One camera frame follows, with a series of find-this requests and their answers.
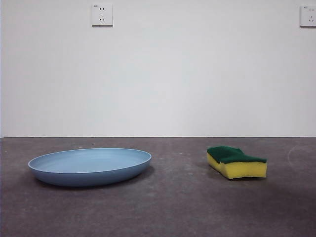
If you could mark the yellow sponge with green scourer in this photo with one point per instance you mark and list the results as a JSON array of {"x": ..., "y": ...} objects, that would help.
[{"x": 244, "y": 171}]

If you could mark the white wall socket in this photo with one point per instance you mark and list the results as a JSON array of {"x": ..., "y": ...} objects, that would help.
[
  {"x": 102, "y": 14},
  {"x": 308, "y": 16}
]

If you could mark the light blue round plate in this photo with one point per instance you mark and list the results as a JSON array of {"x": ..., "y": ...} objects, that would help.
[{"x": 89, "y": 170}]

